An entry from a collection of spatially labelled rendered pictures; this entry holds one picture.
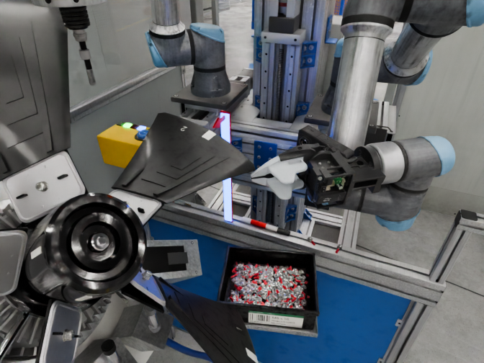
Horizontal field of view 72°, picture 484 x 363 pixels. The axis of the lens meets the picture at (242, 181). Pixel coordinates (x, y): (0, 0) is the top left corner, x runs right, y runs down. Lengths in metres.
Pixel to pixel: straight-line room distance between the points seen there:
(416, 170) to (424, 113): 1.60
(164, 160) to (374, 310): 0.72
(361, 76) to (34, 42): 0.52
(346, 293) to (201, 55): 0.88
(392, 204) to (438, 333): 1.32
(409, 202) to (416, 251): 1.59
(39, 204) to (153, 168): 0.18
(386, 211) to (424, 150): 0.14
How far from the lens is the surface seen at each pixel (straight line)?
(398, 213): 0.72
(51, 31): 0.55
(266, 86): 1.28
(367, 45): 0.70
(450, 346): 1.95
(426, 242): 2.37
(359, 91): 0.69
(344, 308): 1.08
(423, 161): 0.65
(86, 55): 0.42
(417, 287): 0.94
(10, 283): 0.48
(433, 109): 2.24
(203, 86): 1.25
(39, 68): 0.52
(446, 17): 0.75
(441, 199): 2.54
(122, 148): 0.96
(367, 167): 0.61
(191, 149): 0.63
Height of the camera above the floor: 1.50
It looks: 36 degrees down
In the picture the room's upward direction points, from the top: straight up
